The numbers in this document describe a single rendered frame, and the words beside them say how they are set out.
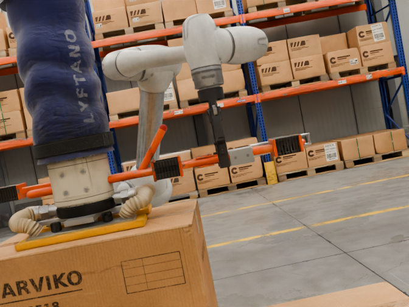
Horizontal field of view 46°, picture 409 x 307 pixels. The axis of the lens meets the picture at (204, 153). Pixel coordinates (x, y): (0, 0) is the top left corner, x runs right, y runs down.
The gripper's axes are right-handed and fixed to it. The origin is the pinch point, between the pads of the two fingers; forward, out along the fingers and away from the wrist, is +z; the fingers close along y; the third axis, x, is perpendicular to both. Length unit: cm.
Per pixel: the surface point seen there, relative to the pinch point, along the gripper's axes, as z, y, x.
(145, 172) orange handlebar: 0.0, 3.8, -22.6
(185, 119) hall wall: -35, -842, -16
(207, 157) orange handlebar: -0.9, 3.0, -4.5
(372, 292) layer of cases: 53, -12, 40
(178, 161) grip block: -1.5, 4.7, -12.8
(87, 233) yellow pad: 12.0, 15.5, -39.1
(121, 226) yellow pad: 11.8, 15.4, -30.1
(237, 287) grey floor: 108, -205, 3
